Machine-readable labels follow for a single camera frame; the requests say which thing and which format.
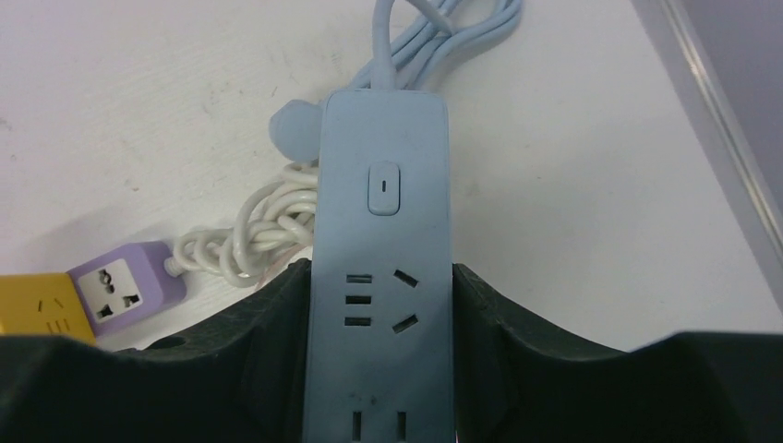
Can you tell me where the purple power strip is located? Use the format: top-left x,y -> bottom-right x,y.
66,241 -> 187,337

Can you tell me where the light blue power strip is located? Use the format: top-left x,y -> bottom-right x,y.
302,90 -> 456,442

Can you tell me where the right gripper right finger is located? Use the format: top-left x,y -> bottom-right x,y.
453,265 -> 782,442

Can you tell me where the white coiled cable with plug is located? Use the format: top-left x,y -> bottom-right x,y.
163,161 -> 320,289

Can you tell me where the yellow cube socket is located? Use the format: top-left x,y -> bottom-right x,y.
1,273 -> 96,345

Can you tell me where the light blue coiled cable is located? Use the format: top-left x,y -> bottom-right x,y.
268,0 -> 524,164

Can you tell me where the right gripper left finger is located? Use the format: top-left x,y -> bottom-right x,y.
1,259 -> 311,442

